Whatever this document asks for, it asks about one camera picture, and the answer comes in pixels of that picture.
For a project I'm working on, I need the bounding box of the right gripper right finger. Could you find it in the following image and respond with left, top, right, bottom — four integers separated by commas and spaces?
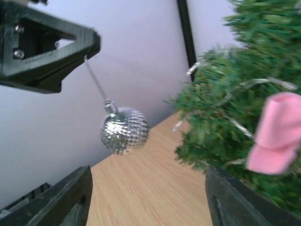
205, 166, 301, 226

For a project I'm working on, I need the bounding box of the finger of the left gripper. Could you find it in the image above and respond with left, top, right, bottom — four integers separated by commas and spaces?
0, 54, 93, 94
0, 4, 101, 78

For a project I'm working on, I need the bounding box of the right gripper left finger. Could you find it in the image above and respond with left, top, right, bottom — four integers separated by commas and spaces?
0, 166, 93, 226

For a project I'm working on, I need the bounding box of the pink fabric bow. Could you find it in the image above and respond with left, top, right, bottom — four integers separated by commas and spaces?
246, 92, 301, 175

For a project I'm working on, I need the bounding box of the small green christmas tree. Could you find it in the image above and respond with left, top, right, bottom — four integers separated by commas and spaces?
171, 0, 301, 217

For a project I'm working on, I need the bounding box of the silver glitter ball ornament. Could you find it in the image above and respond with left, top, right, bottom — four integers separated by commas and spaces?
84, 55, 149, 155

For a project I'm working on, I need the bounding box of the clear string light garland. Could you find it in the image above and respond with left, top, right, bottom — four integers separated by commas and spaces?
170, 61, 299, 170

